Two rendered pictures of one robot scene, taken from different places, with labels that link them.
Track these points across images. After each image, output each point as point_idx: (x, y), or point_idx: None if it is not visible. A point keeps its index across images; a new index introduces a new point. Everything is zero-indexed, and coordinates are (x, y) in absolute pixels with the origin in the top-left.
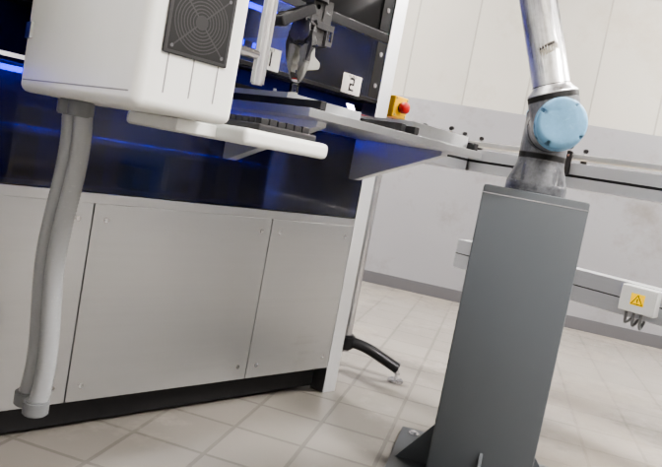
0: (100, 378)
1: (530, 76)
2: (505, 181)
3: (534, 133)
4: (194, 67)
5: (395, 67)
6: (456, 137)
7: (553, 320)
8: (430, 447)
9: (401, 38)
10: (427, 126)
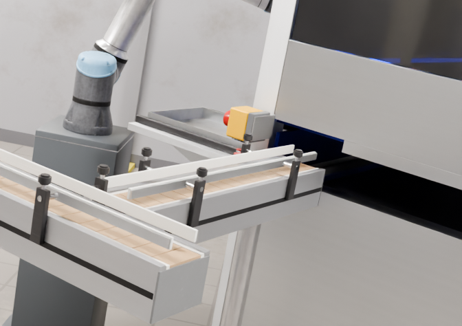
0: None
1: (131, 42)
2: (112, 128)
3: (117, 80)
4: None
5: (260, 71)
6: (161, 113)
7: None
8: (104, 322)
9: (267, 33)
10: (191, 109)
